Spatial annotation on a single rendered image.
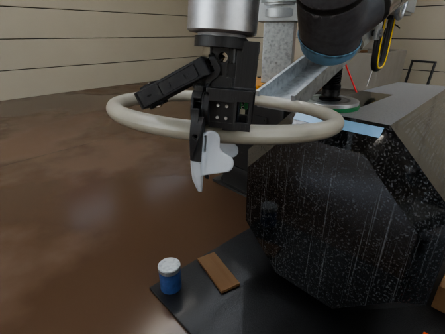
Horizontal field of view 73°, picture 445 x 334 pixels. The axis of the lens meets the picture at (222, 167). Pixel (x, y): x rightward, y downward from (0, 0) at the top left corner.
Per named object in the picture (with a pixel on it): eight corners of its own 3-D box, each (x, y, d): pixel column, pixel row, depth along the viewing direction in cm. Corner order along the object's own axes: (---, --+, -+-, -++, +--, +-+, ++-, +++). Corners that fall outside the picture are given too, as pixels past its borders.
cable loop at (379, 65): (378, 69, 169) (391, 5, 156) (385, 69, 167) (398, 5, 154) (367, 73, 153) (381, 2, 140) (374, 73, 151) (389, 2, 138)
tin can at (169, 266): (165, 276, 144) (162, 255, 139) (185, 279, 142) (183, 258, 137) (156, 293, 135) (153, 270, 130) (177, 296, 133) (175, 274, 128)
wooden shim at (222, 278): (197, 260, 154) (197, 258, 154) (214, 254, 159) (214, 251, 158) (221, 293, 135) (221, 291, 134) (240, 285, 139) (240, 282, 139)
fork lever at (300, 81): (335, 36, 129) (336, 24, 126) (384, 37, 118) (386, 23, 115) (246, 105, 89) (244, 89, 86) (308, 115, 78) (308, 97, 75)
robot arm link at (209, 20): (179, -13, 34) (198, 2, 43) (178, 34, 36) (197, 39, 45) (258, -9, 33) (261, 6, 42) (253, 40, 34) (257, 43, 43)
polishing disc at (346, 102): (341, 96, 126) (342, 93, 126) (370, 107, 107) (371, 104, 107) (293, 97, 124) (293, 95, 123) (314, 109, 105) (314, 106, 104)
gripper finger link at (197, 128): (198, 163, 39) (204, 95, 38) (187, 162, 40) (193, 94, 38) (205, 159, 44) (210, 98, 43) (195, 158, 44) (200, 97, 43)
